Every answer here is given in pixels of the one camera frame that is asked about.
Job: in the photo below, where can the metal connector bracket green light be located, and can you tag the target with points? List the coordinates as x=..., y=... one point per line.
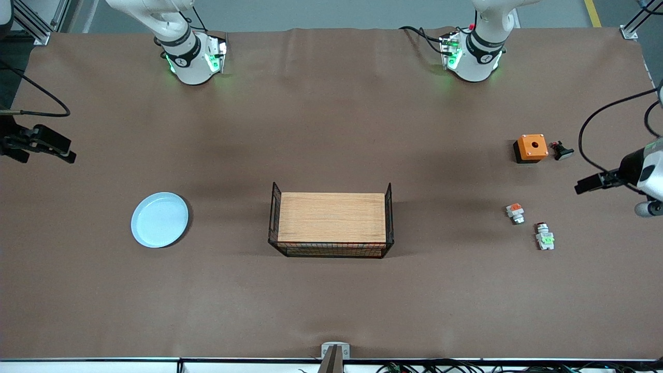
x=216, y=56
x=450, y=52

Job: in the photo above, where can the push button orange contact block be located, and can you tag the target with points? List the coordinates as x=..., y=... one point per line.
x=515, y=210

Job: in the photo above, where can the white table edge rail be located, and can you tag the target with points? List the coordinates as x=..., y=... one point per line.
x=103, y=367

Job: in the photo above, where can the grey metal table bracket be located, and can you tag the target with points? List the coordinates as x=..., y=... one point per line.
x=335, y=357

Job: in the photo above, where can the red button green contact block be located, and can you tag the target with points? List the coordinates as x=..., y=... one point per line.
x=544, y=239

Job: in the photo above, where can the light blue round plate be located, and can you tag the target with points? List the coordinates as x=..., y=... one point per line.
x=159, y=219

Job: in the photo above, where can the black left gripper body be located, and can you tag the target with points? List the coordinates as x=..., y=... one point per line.
x=628, y=170

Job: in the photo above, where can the black push button white cap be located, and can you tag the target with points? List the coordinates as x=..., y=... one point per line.
x=563, y=152

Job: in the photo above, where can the aluminium frame post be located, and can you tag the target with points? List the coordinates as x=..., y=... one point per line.
x=629, y=32
x=36, y=32

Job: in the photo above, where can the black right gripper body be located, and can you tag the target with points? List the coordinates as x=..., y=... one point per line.
x=10, y=140

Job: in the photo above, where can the orange button enclosure box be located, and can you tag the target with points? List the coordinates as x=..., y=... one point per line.
x=532, y=146

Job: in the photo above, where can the brown table cover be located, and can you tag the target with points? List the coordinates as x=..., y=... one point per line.
x=331, y=129

